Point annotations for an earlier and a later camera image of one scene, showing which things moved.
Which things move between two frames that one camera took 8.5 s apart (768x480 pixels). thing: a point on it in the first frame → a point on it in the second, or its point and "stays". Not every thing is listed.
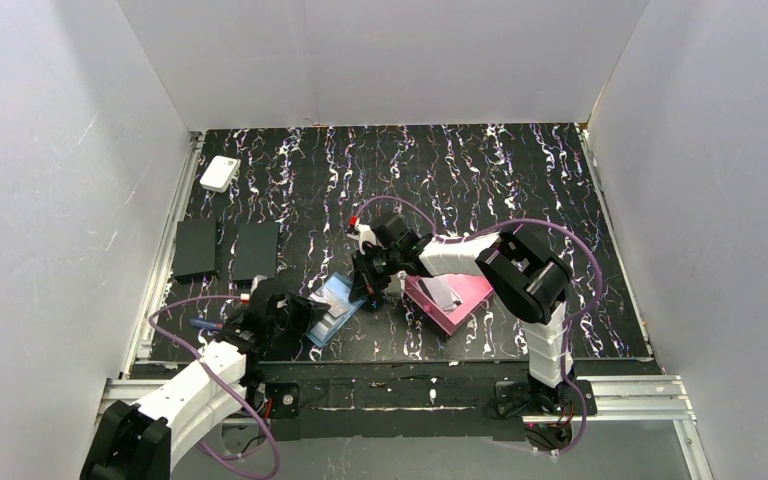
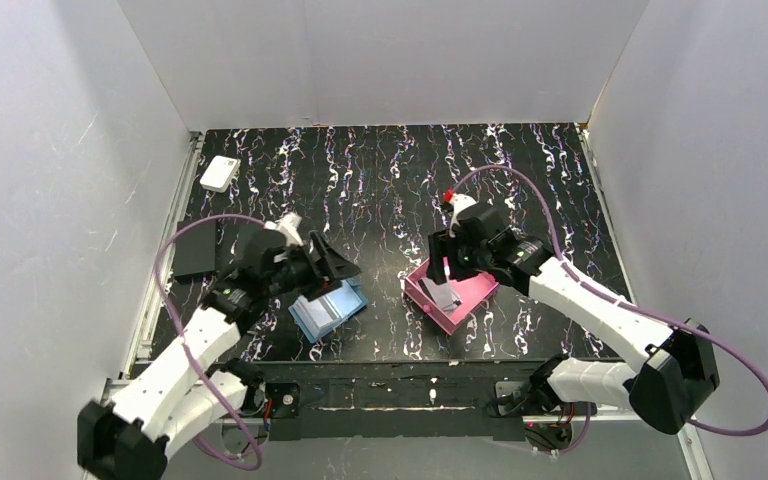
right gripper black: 367,273 → 450,250
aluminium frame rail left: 162,253 stays
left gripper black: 302,313 → 317,263
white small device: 220,174 stays
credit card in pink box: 442,291 stays
